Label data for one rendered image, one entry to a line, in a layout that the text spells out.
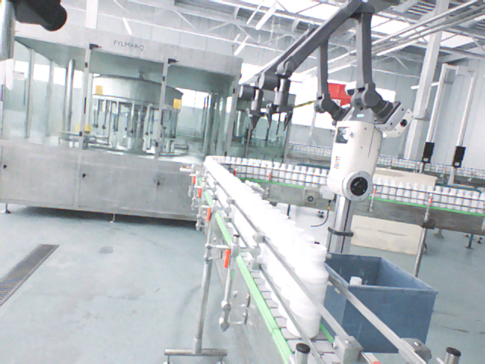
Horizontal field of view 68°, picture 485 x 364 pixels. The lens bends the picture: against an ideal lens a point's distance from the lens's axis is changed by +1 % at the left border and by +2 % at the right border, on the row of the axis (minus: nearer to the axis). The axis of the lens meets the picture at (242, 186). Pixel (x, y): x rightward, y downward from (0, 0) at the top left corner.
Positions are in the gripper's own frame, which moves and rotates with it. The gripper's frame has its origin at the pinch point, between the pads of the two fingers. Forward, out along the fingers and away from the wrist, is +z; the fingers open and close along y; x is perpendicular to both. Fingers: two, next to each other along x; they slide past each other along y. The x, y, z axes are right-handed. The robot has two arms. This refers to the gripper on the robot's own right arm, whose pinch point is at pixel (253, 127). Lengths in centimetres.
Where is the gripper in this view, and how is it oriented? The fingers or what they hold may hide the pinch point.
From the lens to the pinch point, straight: 197.3
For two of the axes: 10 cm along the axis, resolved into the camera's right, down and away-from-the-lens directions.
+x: 1.9, 1.6, -9.7
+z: -1.6, 9.8, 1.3
